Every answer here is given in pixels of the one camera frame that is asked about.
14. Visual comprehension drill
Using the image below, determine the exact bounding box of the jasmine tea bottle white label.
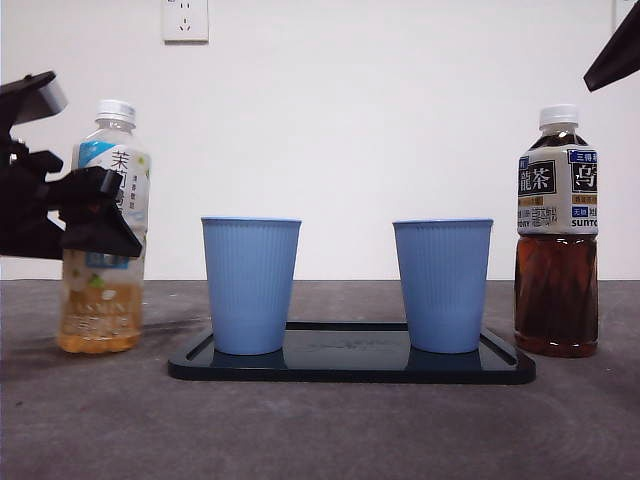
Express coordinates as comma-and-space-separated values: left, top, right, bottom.
55, 98, 151, 355

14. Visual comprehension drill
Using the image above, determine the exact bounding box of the dark oolong tea bottle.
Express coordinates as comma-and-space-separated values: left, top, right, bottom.
514, 103, 600, 358

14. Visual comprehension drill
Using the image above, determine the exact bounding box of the light blue ribbed cup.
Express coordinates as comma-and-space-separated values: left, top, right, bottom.
392, 218, 495, 355
200, 216, 303, 356

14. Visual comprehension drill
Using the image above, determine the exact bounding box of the dark blue flat tray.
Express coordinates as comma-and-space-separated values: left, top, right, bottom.
167, 322, 537, 385

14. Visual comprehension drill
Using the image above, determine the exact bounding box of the white wall socket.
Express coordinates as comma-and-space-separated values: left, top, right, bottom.
613, 0, 634, 32
161, 0, 210, 44

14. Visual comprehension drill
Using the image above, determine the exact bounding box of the left wrist grey camera box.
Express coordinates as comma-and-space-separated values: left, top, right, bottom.
0, 71, 69, 129

